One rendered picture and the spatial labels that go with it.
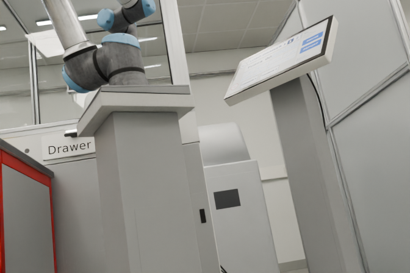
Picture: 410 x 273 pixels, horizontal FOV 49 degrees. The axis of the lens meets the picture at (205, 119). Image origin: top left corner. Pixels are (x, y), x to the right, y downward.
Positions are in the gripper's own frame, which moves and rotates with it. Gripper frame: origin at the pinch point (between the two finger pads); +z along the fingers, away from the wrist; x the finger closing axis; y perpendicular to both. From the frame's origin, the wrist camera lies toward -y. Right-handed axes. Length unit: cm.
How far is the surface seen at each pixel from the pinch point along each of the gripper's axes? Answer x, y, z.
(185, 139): 17.3, -32.6, 8.9
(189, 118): 20.4, -32.5, -0.8
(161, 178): 7, 41, 38
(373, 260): 121, -121, 79
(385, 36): 130, -45, -34
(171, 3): 21, -33, -61
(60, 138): -37.8, -30.8, 0.1
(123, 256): -5, 44, 57
